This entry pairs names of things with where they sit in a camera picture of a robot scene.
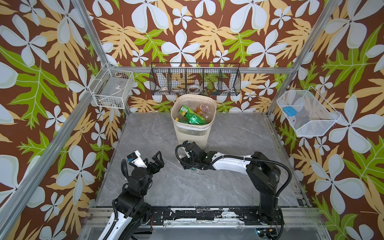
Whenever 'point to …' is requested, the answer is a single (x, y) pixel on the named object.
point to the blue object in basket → (290, 111)
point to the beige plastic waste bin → (199, 134)
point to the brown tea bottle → (202, 109)
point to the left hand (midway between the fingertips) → (154, 154)
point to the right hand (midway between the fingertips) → (182, 160)
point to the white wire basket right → (309, 113)
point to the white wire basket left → (112, 87)
